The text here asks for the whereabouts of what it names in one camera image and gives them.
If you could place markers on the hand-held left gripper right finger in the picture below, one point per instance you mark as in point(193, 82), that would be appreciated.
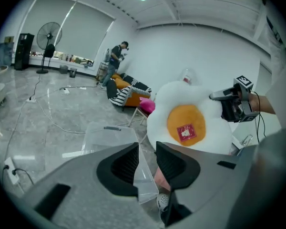
point(209, 182)

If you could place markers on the metal rolling cart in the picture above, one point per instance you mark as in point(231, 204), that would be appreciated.
point(102, 70)

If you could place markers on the person's white shirt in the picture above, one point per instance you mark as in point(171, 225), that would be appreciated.
point(283, 87)

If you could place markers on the black white striped blanket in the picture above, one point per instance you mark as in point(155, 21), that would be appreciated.
point(122, 94)

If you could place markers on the black tall cabinet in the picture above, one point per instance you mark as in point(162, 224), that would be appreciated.
point(23, 51)

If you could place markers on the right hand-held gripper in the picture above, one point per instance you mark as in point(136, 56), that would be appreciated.
point(243, 106)

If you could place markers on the white power strip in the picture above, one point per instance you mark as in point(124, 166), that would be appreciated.
point(64, 90)
point(11, 169)
point(31, 99)

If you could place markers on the clear plastic storage bin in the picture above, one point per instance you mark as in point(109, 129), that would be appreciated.
point(105, 139)

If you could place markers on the grey bucket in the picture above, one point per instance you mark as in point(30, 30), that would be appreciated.
point(64, 69)

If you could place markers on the metal frame chair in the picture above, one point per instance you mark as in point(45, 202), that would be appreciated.
point(137, 116)

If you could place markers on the clear plastic container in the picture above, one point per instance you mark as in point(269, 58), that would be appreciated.
point(188, 76)

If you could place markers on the pink pillow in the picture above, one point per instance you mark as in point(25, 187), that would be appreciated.
point(147, 105)

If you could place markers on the black white striped cushion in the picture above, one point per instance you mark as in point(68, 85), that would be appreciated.
point(138, 83)

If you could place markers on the black standing fan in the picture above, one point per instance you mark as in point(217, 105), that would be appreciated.
point(48, 36)

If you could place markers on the person's right forearm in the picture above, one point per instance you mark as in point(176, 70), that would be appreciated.
point(264, 104)

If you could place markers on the orange sofa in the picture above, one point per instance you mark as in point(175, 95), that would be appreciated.
point(138, 99)

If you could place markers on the person's white shoe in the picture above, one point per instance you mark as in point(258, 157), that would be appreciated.
point(162, 200)

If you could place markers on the black waste bin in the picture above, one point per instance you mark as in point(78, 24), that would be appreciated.
point(73, 72)

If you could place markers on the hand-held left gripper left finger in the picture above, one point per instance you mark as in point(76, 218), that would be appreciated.
point(85, 194)

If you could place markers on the grey window blind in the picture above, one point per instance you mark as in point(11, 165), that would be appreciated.
point(85, 30)

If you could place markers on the white fried egg pillow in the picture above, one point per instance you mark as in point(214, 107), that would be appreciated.
point(193, 96)

